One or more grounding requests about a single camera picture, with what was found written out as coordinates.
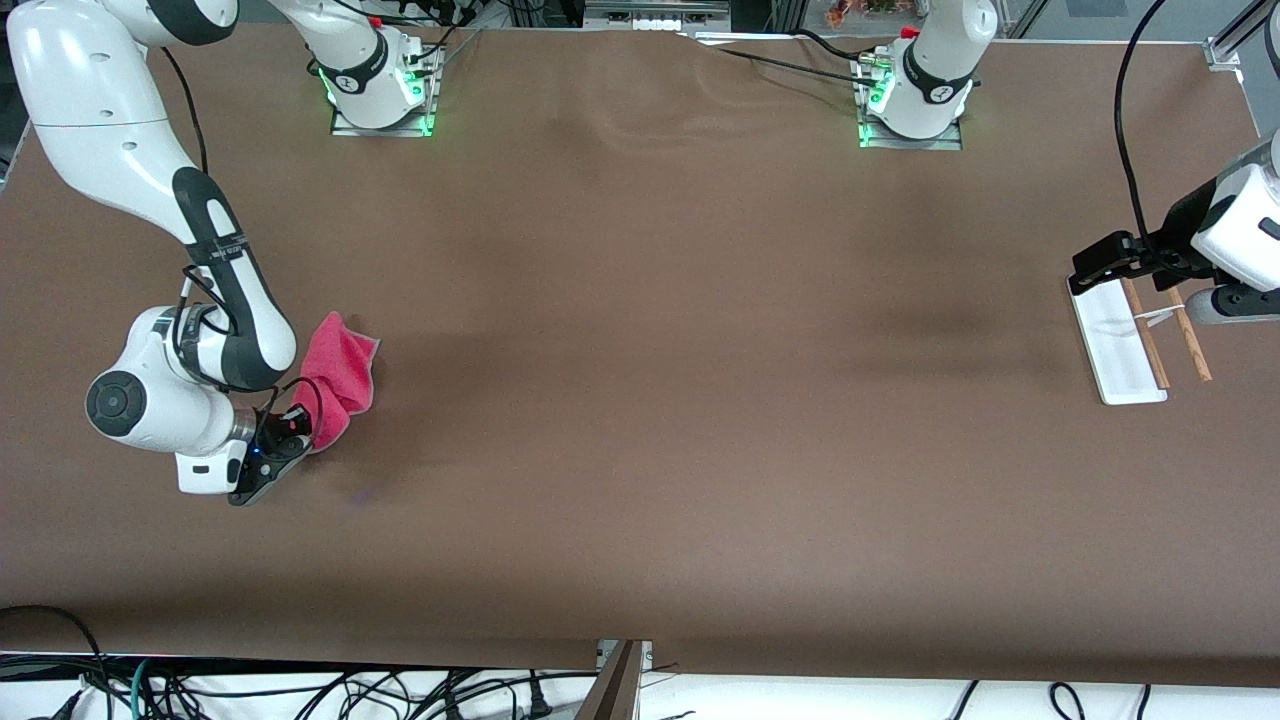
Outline pink towel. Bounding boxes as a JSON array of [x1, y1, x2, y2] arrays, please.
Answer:
[[290, 312, 382, 454]]

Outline white rectangular tray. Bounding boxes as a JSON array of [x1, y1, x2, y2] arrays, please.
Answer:
[[1066, 275, 1214, 406]]

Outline aluminium profile corner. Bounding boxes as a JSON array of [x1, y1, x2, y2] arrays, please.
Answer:
[[1205, 0, 1280, 71]]

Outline brown table cover sheet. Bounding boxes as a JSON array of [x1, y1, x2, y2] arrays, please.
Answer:
[[0, 18, 1280, 691]]

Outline orange red clutter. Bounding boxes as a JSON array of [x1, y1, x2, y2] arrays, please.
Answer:
[[825, 0, 926, 26]]

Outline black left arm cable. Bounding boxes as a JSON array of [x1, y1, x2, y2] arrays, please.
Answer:
[[1113, 0, 1171, 261]]

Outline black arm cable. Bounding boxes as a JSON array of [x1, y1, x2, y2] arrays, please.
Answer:
[[1113, 0, 1171, 261], [160, 45, 326, 451]]

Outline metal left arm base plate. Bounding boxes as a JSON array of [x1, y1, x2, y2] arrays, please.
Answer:
[[858, 60, 964, 151]]

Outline black looped floor cable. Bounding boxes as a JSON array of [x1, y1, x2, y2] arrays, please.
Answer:
[[0, 605, 113, 720]]

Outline black cable tangle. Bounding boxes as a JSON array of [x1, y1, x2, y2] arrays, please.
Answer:
[[60, 668, 601, 720]]

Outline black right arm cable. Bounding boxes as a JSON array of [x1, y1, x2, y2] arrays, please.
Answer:
[[160, 45, 326, 451]]

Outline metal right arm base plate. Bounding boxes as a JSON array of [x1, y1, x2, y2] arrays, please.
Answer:
[[330, 45, 446, 138]]

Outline thick black table cable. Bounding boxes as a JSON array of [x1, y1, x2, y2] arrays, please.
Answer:
[[793, 28, 886, 65]]

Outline thin black table cable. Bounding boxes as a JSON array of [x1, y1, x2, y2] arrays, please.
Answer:
[[695, 40, 883, 89]]

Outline black cable bunch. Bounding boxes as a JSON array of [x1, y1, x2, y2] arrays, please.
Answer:
[[375, 0, 521, 61]]

